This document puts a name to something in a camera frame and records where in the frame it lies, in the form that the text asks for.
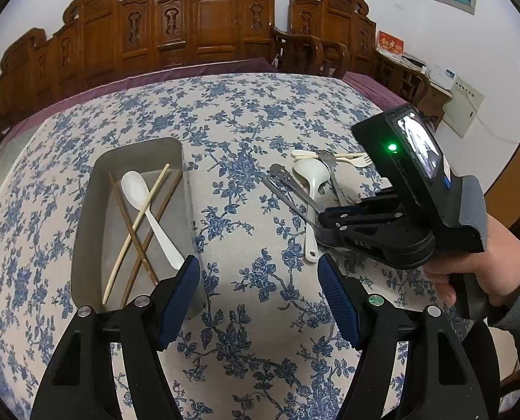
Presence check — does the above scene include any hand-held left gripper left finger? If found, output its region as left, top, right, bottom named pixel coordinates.
left=30, top=254, right=201, bottom=420

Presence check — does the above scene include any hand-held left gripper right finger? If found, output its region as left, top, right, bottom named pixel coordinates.
left=316, top=253, right=490, bottom=420

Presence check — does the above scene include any grey flat device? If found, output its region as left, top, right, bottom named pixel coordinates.
left=400, top=52, right=429, bottom=73

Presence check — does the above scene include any wooden side table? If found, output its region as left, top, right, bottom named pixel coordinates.
left=376, top=50, right=455, bottom=127

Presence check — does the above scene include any blue floral tablecloth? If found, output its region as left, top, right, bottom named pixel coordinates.
left=0, top=72, right=475, bottom=420

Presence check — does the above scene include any rectangular metal tray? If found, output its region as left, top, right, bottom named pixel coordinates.
left=70, top=137, right=206, bottom=320

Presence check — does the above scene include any person's right hand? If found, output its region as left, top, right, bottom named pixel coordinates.
left=423, top=216, right=520, bottom=308

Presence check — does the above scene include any square purple seat cushion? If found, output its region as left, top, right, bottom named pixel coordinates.
left=343, top=71, right=396, bottom=106

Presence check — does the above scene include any light wooden chopstick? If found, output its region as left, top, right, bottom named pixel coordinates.
left=101, top=164, right=171, bottom=306

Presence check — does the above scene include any grey metal wall cabinet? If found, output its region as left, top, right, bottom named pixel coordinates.
left=441, top=76, right=485, bottom=138

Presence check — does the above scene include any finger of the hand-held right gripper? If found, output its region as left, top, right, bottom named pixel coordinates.
left=316, top=203, right=408, bottom=246
left=349, top=186, right=403, bottom=208

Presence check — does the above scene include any cream plastic fork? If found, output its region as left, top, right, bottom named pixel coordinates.
left=334, top=153, right=373, bottom=168

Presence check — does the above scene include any white and blue box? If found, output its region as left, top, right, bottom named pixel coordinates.
left=428, top=65, right=457, bottom=90

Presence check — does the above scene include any red gift box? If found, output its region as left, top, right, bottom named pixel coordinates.
left=377, top=30, right=405, bottom=55

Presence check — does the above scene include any white plastic spoon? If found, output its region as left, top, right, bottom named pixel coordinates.
left=292, top=159, right=330, bottom=264
left=121, top=170, right=186, bottom=272

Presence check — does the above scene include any carved wooden armchair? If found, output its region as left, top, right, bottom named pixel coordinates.
left=288, top=0, right=431, bottom=114

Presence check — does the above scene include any carved wooden sofa bench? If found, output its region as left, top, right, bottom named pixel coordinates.
left=0, top=0, right=326, bottom=127

